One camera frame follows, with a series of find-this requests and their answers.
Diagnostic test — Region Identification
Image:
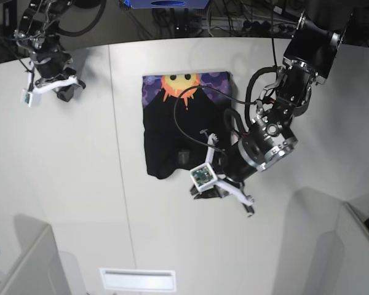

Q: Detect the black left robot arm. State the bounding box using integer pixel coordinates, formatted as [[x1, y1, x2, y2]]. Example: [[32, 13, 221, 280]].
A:
[[190, 1, 364, 214]]

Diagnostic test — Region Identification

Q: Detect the blue box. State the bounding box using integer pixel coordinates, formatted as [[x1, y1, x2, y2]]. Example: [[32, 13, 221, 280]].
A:
[[124, 0, 210, 9]]

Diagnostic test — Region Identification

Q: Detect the white partition panel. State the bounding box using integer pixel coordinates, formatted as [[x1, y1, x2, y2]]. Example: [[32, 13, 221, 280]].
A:
[[0, 214, 88, 294], [309, 202, 369, 294]]

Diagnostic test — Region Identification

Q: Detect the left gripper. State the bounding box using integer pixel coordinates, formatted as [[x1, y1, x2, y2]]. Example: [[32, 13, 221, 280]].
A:
[[199, 129, 264, 218]]

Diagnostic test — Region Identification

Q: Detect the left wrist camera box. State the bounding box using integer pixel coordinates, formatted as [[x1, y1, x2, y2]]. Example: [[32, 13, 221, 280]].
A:
[[190, 162, 218, 192]]

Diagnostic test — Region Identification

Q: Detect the black T-shirt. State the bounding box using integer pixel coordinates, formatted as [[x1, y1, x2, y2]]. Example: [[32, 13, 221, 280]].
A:
[[141, 71, 232, 179]]

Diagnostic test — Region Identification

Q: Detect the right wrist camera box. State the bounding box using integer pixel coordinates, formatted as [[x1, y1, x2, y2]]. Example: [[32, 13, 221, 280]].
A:
[[21, 89, 42, 108]]

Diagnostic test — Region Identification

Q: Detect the white left partition panel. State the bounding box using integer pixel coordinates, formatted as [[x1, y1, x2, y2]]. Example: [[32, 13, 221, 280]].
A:
[[0, 214, 88, 294]]

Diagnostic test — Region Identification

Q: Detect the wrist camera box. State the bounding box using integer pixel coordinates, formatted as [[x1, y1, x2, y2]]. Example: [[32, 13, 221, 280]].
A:
[[190, 162, 218, 192], [21, 89, 42, 108]]

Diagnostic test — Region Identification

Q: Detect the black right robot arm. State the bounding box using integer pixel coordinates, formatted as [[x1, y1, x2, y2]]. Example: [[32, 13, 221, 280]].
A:
[[14, 1, 106, 107]]

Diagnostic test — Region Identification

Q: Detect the white power strip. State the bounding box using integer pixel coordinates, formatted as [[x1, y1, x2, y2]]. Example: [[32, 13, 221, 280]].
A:
[[199, 17, 296, 35]]

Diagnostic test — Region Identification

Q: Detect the white right partition panel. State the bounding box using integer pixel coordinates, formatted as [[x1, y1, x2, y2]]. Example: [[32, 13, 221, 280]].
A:
[[309, 202, 369, 294]]

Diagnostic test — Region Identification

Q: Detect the black tall device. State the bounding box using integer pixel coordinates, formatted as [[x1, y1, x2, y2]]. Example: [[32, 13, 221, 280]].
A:
[[2, 0, 18, 36]]

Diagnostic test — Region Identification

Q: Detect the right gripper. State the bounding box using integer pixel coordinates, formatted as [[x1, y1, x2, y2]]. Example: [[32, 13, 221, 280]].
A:
[[30, 50, 86, 101]]

